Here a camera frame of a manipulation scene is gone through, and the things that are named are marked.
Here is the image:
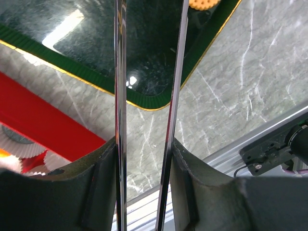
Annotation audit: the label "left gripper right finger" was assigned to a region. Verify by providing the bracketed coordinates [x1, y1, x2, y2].
[170, 141, 308, 231]

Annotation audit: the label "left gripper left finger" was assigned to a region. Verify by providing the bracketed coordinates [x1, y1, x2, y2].
[0, 139, 116, 231]

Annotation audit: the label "black round cookie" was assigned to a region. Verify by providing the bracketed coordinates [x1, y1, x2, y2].
[1, 125, 34, 144]

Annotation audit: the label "round orange cookie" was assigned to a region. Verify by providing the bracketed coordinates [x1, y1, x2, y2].
[189, 0, 220, 11]

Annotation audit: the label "metal tongs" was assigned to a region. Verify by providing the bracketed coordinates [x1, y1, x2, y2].
[114, 0, 189, 231]

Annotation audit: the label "paper cup front right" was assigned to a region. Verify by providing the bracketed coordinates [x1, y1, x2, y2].
[43, 151, 71, 171]

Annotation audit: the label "red tin box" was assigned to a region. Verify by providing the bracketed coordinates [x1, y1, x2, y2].
[0, 74, 105, 174]

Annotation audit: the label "paper cup centre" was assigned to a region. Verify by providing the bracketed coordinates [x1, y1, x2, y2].
[0, 149, 22, 173]

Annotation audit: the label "black tray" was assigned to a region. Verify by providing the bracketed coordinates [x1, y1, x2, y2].
[0, 0, 239, 110]

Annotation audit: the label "aluminium rail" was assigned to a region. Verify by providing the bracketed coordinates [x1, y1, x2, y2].
[127, 100, 308, 231]

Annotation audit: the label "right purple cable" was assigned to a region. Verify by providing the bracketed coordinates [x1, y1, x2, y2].
[283, 167, 308, 176]

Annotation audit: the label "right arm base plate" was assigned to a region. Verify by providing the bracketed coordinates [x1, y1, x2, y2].
[233, 120, 308, 177]

